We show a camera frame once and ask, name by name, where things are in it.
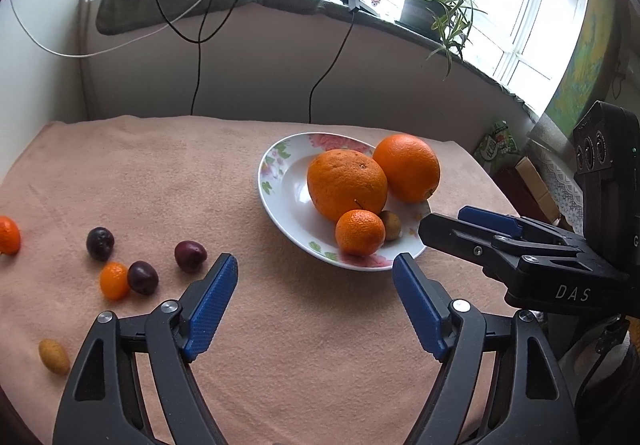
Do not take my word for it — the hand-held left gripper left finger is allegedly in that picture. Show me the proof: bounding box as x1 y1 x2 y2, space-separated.
52 253 239 445

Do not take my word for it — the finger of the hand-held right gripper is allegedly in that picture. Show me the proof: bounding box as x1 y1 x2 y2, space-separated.
419 214 596 282
458 206 589 249

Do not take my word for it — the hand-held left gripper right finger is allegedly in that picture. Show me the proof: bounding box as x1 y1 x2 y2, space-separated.
392 253 576 445

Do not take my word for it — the small brown fruit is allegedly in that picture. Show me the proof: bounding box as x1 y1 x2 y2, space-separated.
377 210 402 242
38 338 71 375

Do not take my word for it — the tall large orange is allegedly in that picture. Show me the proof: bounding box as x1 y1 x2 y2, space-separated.
372 134 441 204

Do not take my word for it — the small mandarin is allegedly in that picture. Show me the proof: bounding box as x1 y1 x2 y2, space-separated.
335 209 387 257
0 216 22 256

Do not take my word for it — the round large orange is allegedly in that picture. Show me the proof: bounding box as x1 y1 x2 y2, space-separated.
306 150 389 223

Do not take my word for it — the floral white plate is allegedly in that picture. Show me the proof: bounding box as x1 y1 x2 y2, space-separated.
257 131 433 272

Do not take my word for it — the dark red box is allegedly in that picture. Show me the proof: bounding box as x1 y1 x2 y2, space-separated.
492 167 551 220

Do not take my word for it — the cardboard box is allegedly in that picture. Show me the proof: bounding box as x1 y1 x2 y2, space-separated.
515 156 561 226

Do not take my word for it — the dark red plum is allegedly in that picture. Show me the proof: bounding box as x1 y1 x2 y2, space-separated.
86 227 115 262
174 240 208 274
127 260 160 296

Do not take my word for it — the white lace cloth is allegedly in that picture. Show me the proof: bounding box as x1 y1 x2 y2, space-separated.
527 117 586 226

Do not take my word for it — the green printed bag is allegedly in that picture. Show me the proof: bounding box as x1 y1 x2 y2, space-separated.
472 121 521 170

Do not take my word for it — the pink towel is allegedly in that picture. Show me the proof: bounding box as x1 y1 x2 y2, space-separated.
0 115 523 445

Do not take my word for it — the orange kumquat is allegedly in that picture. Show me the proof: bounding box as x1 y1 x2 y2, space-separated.
99 262 131 302

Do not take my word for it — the green spider plant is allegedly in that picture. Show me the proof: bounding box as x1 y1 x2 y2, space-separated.
377 0 488 80

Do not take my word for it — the dark flower pot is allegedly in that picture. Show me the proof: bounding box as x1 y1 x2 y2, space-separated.
400 0 451 32

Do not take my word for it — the grey sill cloth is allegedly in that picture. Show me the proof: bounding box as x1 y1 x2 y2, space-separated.
95 0 541 118

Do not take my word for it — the green yellow wall painting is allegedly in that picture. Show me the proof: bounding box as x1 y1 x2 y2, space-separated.
542 0 618 130

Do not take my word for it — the black hanging cable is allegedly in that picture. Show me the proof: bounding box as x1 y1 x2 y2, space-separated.
307 7 358 124

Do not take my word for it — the black looped cable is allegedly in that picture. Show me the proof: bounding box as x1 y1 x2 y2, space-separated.
117 0 258 116

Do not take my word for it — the white cable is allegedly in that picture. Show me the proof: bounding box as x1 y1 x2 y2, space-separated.
7 0 221 58

